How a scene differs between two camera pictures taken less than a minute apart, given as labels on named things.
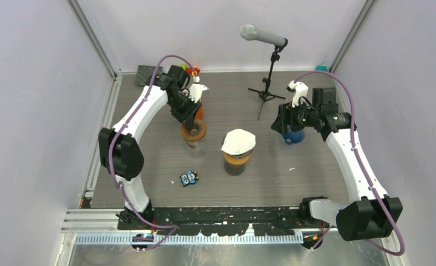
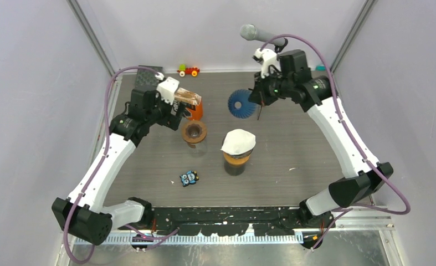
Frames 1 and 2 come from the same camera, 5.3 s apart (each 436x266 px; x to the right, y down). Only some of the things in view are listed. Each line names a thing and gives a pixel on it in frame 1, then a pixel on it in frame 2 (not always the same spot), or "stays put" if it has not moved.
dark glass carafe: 235,170 stays put
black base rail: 223,221 stays put
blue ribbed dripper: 294,137 → 247,109
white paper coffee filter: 239,141 stays put
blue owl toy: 190,177 stays put
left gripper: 187,117 → 171,120
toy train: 192,71 stays put
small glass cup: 200,147 stays put
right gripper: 281,123 → 258,95
